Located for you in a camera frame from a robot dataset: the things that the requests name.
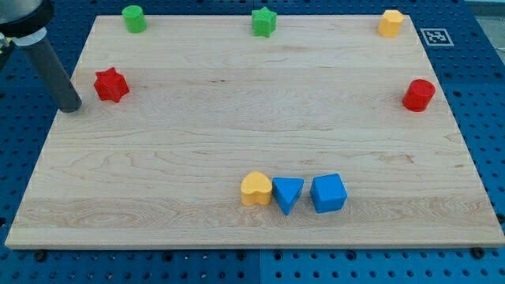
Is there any robot arm end black silver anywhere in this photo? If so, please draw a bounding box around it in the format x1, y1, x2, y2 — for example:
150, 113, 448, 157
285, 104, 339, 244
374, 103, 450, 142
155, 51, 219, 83
1, 0, 54, 69

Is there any green star block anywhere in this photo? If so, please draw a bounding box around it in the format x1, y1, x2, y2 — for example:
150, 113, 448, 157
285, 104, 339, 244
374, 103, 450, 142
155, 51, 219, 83
251, 7, 277, 38

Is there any red star block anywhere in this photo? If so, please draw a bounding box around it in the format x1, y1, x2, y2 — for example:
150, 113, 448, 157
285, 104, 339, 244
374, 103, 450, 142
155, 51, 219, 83
94, 67, 129, 103

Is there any yellow heart block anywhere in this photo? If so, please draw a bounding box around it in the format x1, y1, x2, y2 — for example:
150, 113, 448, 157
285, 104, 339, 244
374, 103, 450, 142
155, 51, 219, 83
240, 171, 273, 206

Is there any blue triangle block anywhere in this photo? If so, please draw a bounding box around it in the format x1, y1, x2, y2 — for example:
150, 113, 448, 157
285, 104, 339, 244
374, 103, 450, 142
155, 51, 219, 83
272, 177, 305, 215

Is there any light wooden board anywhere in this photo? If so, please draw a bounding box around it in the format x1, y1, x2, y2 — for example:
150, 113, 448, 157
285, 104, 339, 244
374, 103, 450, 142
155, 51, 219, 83
6, 15, 504, 250

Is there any blue cube block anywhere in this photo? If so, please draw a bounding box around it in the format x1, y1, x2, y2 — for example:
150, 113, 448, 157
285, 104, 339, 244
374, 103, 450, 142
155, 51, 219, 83
309, 174, 347, 214

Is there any green cylinder block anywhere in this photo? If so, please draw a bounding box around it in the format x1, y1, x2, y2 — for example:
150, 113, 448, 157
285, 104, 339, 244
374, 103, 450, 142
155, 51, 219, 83
122, 5, 147, 33

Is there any red cylinder block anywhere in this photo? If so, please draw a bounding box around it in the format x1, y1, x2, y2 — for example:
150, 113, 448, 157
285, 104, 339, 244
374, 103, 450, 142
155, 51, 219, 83
402, 79, 436, 112

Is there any yellow hexagon block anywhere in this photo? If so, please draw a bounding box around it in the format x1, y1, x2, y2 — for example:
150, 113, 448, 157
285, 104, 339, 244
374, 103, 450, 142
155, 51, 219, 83
377, 9, 405, 38

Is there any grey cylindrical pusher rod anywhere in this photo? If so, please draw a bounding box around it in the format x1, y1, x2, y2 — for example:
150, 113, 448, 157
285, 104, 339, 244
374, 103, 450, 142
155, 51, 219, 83
13, 28, 82, 113

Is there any white fiducial marker tag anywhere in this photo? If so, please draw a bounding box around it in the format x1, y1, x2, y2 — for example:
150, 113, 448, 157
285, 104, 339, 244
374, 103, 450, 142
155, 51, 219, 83
420, 28, 454, 47

